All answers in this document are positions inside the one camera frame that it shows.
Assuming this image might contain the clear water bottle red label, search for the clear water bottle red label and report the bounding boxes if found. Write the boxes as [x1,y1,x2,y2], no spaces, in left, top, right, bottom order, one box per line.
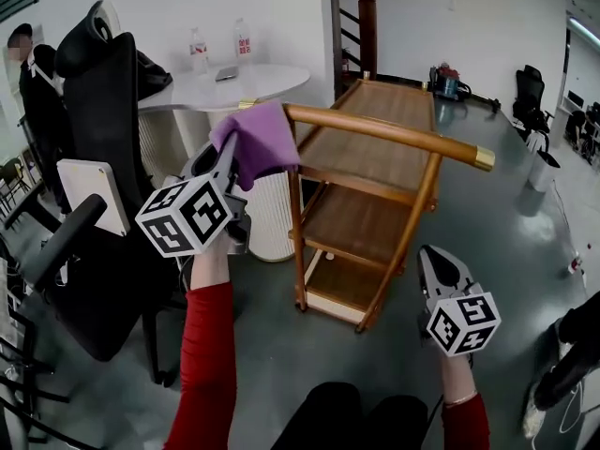
[232,16,255,68]
[187,26,211,77]

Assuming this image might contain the black bag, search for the black bag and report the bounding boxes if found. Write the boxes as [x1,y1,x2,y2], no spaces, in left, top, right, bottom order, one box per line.
[135,49,174,103]

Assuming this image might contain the person's right forearm red sleeve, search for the person's right forearm red sleeve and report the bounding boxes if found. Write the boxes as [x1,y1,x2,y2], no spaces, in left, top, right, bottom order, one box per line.
[439,350,491,450]

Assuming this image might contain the black mesh office chair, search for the black mesh office chair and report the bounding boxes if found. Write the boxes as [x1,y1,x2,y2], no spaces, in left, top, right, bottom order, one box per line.
[2,0,189,389]

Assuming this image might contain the ceiling light strip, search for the ceiling light strip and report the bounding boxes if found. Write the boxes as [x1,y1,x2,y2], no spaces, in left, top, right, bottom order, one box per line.
[565,10,600,42]

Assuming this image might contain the white cable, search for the white cable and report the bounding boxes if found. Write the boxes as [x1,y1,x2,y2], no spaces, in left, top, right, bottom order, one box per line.
[559,381,600,436]

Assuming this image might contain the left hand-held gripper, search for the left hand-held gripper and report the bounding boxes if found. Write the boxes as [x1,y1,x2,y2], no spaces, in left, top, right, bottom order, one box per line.
[134,131,252,259]

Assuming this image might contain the black metal rack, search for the black metal rack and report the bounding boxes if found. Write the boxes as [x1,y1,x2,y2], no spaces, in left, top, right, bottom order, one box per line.
[0,239,72,450]

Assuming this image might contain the white rectangular panel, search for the white rectangular panel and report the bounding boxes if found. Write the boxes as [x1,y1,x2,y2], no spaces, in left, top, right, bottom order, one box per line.
[55,157,132,238]

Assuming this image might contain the purple cloth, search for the purple cloth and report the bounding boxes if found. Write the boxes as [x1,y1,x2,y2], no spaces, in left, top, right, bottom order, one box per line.
[209,99,302,192]

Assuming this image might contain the dark wooden stair railing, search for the dark wooden stair railing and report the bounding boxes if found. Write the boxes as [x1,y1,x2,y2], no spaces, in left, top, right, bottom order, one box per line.
[327,0,379,103]

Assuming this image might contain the person's leg black trousers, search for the person's leg black trousers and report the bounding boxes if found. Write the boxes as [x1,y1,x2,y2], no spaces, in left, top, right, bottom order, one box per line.
[280,381,365,450]
[360,394,430,450]

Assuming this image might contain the white waste bin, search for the white waste bin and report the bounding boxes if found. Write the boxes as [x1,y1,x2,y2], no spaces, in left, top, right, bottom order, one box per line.
[523,130,562,194]

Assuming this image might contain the white round table ribbed base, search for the white round table ribbed base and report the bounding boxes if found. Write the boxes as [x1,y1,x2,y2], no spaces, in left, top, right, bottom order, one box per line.
[137,62,313,264]

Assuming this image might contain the black high-back office chair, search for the black high-back office chair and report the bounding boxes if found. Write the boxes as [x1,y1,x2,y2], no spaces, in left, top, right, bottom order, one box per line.
[511,64,553,133]

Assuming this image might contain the thin gold bracelet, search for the thin gold bracelet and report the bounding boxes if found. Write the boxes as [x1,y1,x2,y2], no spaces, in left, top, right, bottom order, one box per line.
[442,390,479,410]

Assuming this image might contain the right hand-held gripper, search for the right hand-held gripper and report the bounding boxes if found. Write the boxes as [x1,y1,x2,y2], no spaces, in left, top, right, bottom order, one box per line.
[416,244,503,360]

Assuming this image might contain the blue and red vacuum cleaner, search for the blue and red vacuum cleaner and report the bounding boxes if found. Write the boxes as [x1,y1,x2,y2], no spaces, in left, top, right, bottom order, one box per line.
[427,61,473,101]

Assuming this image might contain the person's left forearm red sleeve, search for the person's left forearm red sleeve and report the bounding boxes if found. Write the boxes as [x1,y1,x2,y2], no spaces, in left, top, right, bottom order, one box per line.
[162,238,238,450]

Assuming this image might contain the wooden cart with slatted surface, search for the wooden cart with slatted surface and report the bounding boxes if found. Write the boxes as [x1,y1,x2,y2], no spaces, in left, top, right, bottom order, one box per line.
[237,69,497,335]

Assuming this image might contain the dark chair with thin legs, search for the dark chair with thin legs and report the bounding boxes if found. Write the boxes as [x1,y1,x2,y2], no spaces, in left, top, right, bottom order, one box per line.
[0,156,35,218]

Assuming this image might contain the person's right leg black trousers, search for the person's right leg black trousers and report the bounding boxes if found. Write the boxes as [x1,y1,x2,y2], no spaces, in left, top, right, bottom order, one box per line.
[360,394,430,450]

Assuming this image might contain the person's left leg black trousers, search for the person's left leg black trousers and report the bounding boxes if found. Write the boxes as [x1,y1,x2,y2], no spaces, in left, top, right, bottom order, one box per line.
[280,381,365,450]

